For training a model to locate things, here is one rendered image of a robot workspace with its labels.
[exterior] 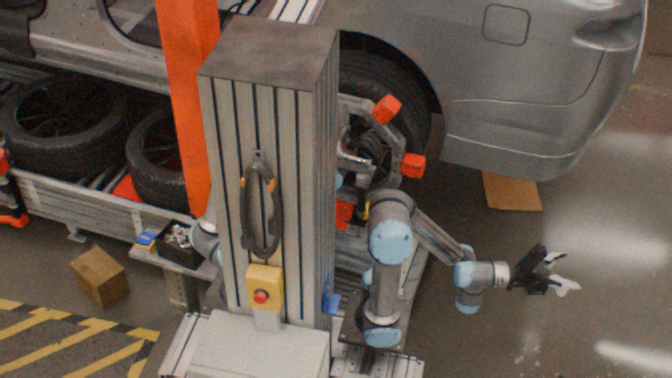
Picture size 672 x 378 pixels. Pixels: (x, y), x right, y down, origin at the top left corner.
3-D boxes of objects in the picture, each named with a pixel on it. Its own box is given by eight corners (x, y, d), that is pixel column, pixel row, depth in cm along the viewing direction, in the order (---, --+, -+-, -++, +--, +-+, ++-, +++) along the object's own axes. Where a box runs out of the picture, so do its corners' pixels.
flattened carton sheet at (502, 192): (525, 148, 452) (527, 143, 450) (541, 212, 412) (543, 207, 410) (476, 146, 453) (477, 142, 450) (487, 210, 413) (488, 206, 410)
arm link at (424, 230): (358, 185, 220) (453, 264, 246) (359, 211, 212) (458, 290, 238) (388, 165, 215) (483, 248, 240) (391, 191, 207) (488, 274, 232)
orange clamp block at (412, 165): (404, 163, 317) (424, 168, 315) (399, 175, 312) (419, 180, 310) (405, 151, 312) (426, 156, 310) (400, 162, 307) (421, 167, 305)
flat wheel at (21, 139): (-4, 184, 383) (-18, 149, 367) (27, 106, 431) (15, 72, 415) (125, 180, 387) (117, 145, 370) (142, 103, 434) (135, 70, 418)
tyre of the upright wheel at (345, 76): (345, 181, 371) (459, 145, 331) (329, 213, 355) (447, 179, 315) (267, 77, 344) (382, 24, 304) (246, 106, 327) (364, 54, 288)
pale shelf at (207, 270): (233, 255, 330) (233, 251, 328) (216, 283, 318) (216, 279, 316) (148, 231, 340) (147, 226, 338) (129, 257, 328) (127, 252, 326)
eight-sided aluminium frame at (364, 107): (399, 205, 332) (410, 107, 295) (395, 215, 328) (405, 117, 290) (287, 176, 345) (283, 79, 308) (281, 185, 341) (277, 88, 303)
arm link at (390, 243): (396, 315, 246) (411, 197, 208) (400, 353, 235) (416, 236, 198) (360, 315, 246) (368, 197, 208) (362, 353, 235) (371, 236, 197)
